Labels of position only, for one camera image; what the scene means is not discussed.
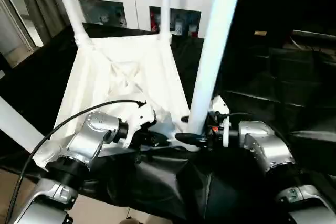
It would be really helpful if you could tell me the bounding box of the white plastic table top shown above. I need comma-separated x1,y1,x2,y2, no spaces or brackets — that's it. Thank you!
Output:
31,33,205,169

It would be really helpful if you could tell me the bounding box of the black plastic mat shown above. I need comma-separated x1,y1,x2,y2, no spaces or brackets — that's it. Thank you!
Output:
0,24,336,224

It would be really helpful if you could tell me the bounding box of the red bottle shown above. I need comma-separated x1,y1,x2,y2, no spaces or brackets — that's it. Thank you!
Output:
152,12,160,33

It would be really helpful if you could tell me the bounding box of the grey curtain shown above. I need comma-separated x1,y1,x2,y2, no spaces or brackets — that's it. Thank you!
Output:
13,0,69,44

